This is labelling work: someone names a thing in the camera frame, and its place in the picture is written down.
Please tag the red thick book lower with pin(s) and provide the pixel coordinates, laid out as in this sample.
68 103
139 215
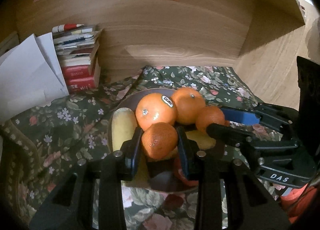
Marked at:
85 83

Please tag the floral dark green cloth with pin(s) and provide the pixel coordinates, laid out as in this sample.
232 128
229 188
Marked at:
44 142

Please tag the large orange with Dole sticker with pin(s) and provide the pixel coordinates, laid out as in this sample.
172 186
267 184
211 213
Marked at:
154 108

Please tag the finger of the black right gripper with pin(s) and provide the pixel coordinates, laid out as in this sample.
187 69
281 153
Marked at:
230 136

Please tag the red thick book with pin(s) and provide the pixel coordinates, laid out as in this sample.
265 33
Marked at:
78 67
85 83

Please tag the red thick book upper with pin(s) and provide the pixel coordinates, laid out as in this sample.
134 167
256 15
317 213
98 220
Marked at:
78 67

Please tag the yellow sugarcane piece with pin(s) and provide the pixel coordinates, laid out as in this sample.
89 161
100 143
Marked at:
203 141
123 126

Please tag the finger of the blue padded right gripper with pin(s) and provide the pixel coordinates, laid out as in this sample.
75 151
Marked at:
240 116

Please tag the stack of papers and booklets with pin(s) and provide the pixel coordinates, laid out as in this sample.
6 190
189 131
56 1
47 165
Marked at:
77 47

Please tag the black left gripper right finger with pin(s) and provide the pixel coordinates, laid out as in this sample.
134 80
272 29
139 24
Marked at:
187 150

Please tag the red white marker pen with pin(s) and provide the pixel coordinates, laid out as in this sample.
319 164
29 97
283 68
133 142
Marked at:
65 27

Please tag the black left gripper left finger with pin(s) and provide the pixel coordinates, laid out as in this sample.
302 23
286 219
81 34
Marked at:
132 151

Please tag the white paper sheets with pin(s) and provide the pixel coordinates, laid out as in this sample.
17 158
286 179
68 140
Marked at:
30 76

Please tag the small mandarin orange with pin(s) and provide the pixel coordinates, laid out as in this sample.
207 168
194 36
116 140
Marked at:
209 115

